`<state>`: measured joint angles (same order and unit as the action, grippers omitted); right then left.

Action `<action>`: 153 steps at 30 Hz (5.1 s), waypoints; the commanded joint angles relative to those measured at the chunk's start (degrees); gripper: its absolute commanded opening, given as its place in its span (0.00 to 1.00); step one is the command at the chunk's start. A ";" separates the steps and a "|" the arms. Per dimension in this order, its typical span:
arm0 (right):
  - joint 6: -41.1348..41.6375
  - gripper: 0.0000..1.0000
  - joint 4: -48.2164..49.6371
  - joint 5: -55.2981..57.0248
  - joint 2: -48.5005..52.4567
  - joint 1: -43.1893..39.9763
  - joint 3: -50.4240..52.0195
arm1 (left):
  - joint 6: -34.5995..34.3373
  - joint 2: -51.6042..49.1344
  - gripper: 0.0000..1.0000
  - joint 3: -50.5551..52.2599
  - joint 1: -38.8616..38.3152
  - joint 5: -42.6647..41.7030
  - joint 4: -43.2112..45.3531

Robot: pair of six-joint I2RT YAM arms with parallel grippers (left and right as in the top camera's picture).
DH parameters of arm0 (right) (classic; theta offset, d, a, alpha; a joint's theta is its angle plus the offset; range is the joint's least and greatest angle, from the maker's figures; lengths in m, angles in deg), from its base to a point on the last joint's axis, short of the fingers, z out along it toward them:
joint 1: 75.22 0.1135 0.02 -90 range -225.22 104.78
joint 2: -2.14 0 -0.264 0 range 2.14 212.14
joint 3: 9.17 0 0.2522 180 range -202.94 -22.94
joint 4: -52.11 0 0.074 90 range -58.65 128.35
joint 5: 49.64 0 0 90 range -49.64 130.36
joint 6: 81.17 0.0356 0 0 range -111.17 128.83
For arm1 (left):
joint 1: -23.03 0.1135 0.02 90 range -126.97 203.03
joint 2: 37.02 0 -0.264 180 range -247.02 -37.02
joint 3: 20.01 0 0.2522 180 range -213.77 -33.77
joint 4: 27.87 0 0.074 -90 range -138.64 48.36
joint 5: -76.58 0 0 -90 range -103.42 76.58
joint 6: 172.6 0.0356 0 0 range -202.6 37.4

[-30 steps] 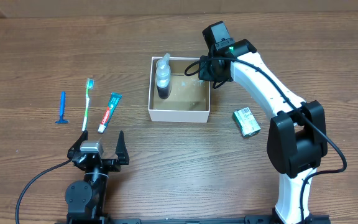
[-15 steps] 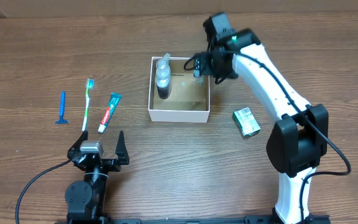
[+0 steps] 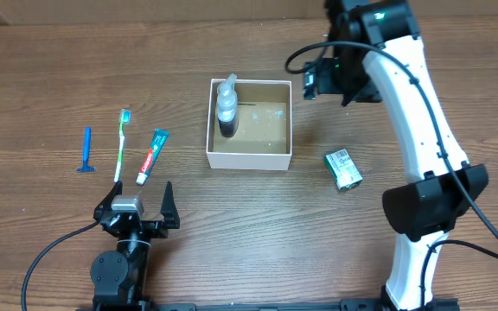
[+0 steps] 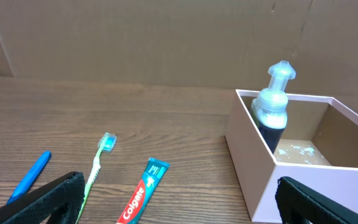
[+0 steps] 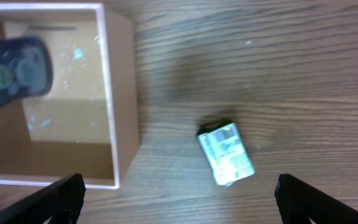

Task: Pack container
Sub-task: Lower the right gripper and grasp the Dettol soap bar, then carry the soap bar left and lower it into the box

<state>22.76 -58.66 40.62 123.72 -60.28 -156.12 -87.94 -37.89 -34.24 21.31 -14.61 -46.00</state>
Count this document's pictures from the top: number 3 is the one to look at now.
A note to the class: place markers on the green white soap packet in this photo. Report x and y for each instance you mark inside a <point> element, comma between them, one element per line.
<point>341,166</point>

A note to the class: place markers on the green white toothbrush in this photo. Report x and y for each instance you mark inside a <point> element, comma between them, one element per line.
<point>124,119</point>

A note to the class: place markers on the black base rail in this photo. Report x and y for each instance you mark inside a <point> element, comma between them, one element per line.
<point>354,304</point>

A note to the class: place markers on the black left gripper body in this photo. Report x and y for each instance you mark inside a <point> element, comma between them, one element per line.
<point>152,230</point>

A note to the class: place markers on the white cardboard box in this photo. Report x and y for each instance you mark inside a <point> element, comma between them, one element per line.
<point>263,140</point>

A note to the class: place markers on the clear soap pump bottle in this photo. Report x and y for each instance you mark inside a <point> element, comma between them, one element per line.
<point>227,106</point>

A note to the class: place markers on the Colgate toothpaste tube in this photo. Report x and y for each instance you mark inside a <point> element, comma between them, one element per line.
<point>158,140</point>

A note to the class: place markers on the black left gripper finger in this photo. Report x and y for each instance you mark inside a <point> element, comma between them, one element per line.
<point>168,209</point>
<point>106,203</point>

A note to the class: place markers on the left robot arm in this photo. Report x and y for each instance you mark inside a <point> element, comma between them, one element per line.
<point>119,276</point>

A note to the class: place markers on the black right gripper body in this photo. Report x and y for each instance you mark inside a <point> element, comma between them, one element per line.
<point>352,80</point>

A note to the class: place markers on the blue disposable razor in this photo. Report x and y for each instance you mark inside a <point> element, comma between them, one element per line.
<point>86,153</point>

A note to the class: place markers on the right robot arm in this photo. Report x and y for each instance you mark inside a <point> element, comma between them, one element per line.
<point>378,56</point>

